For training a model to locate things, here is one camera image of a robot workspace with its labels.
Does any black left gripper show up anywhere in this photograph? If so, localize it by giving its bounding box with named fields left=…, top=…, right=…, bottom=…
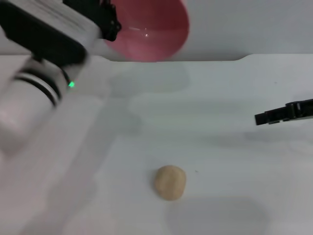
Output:
left=63, top=0, right=122, bottom=42

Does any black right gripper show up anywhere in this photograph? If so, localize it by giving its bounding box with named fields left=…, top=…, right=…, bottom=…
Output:
left=254, top=98, right=313, bottom=126

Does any pink plastic bowl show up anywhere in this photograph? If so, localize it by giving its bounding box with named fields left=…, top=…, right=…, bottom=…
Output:
left=103, top=0, right=191, bottom=63

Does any beige egg yolk pastry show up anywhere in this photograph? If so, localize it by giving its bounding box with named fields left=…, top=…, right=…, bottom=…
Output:
left=154, top=164, right=187, bottom=202

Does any left wrist camera housing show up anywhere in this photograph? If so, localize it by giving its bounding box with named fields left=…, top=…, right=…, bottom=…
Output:
left=0, top=0, right=102, bottom=72

